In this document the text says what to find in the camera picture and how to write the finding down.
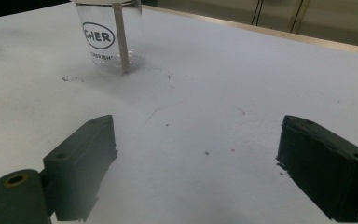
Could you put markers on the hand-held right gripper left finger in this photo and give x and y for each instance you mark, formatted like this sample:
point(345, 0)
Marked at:
point(80, 165)

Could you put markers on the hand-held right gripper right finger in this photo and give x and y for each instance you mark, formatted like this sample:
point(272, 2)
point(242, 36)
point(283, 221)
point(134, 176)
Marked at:
point(326, 165)

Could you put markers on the glass jar with white lid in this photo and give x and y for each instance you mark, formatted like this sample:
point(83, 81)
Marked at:
point(105, 56)

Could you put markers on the wooden table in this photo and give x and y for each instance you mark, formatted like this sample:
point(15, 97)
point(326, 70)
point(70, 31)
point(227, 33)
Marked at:
point(292, 36)

